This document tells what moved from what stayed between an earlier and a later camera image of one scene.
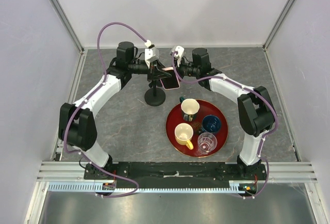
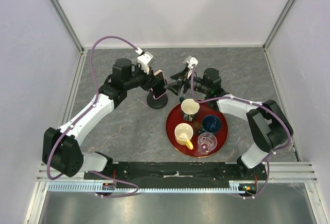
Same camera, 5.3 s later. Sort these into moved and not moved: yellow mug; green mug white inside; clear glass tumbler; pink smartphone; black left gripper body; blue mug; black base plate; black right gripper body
Moved: pink smartphone; black right gripper body; black left gripper body
Not moved: green mug white inside; yellow mug; black base plate; blue mug; clear glass tumbler
